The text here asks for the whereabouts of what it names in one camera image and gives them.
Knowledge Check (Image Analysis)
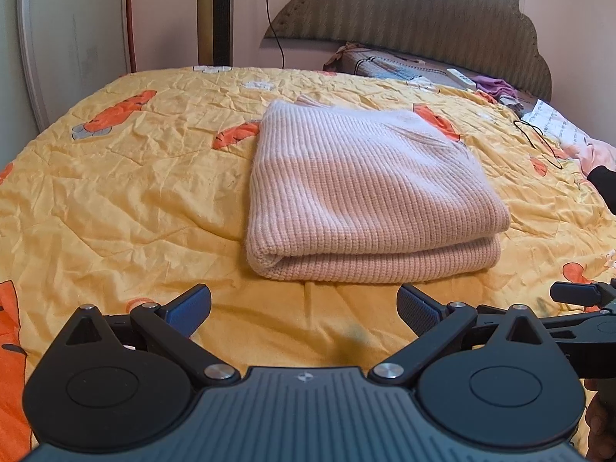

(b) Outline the gold tower air conditioner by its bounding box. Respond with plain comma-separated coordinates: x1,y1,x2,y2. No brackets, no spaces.
198,0,233,66

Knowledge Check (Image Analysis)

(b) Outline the black power cable on wall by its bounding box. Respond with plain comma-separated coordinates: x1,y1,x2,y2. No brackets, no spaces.
264,0,287,70

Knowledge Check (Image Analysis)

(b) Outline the white patterned bed sheet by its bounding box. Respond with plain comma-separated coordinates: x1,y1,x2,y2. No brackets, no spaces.
522,100,615,175

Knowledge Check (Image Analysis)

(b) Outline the frosted glass sliding door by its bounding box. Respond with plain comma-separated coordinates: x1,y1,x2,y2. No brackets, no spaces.
17,0,132,131

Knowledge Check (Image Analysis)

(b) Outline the yellow carrot print quilt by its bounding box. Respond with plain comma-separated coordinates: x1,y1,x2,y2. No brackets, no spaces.
1,67,615,461

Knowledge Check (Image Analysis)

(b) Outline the pink knitted sweater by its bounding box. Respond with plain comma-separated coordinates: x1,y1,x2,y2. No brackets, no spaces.
245,101,511,284

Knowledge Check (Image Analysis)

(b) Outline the white remote control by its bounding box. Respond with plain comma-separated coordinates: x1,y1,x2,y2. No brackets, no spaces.
445,68,477,90

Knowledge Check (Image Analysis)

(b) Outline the black cable on bed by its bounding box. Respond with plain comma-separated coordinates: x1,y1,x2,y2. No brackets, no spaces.
512,118,565,171

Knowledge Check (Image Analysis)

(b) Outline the purple crumpled cloth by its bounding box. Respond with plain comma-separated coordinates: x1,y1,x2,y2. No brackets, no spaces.
472,75,524,114

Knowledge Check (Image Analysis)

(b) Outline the grey plaid pillow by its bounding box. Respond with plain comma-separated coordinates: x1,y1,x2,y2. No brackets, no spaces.
324,42,477,89

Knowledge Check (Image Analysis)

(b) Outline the person's right hand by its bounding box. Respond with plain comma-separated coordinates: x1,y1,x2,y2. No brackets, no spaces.
584,378,616,462

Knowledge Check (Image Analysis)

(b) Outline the olive cloud-shaped headboard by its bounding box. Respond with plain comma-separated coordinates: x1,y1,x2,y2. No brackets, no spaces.
265,0,552,100

